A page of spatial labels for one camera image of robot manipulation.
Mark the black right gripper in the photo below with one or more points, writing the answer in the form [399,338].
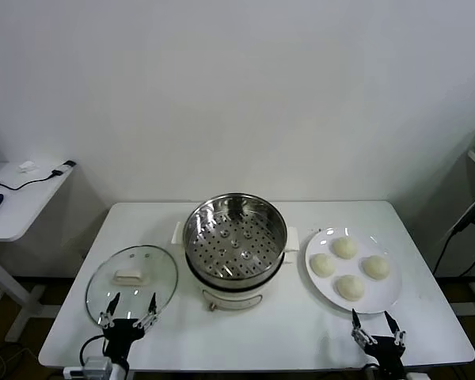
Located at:
[390,356]

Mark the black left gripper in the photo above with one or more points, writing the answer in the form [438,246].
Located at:
[122,332]

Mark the white steamed baozi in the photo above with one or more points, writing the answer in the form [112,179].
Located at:
[376,268]
[350,287]
[321,265]
[344,248]

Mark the stainless steel steamer basket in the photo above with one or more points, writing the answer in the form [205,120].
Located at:
[206,221]

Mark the white round plate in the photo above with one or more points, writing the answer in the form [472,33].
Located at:
[380,297]

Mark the white side desk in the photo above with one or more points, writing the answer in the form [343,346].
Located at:
[16,213]

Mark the small white crumpled object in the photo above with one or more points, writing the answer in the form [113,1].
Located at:
[27,166]

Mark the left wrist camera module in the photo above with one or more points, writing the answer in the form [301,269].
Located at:
[97,366]

